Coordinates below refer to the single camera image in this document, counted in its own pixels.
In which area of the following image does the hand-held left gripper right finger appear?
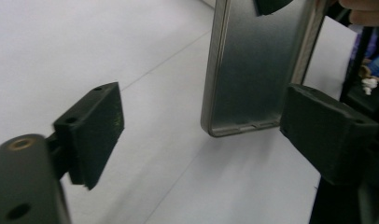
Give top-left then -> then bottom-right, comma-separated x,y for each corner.
279,82 -> 379,187

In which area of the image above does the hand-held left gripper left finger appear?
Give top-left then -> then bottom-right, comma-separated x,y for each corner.
52,81 -> 125,191

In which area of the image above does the pale grey table mat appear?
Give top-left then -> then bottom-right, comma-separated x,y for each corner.
0,0 -> 358,224

